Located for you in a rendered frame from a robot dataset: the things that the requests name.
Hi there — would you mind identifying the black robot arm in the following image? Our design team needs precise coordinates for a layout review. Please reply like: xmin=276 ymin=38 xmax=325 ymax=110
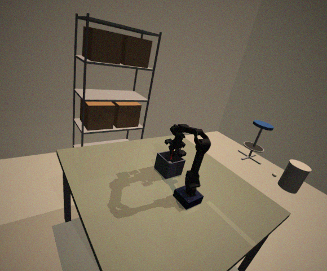
xmin=170 ymin=124 xmax=211 ymax=197

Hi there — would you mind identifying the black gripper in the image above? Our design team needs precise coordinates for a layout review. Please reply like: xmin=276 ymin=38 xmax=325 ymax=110
xmin=165 ymin=138 xmax=187 ymax=157

